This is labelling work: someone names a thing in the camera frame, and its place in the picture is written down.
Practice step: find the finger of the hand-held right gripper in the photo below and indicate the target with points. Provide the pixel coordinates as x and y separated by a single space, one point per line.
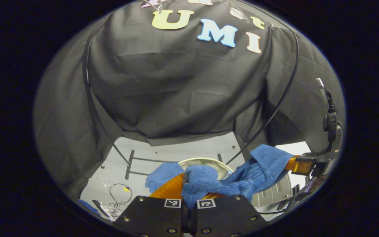
299 165

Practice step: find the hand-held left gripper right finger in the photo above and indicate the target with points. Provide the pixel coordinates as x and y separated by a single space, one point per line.
229 217

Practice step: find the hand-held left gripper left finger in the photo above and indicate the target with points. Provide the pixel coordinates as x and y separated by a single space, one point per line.
153 217

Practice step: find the round cream laundry hamper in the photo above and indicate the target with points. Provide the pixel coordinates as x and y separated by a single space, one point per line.
206 163

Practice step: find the black clothes rack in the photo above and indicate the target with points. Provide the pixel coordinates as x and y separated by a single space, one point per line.
87 92

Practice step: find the grey slotted panel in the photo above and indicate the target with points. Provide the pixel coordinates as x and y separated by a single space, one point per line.
271 192

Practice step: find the clear plastic bag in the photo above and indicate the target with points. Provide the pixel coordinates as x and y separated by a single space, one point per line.
109 209

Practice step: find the black backdrop cloth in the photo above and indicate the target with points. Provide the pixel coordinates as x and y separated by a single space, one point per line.
176 92

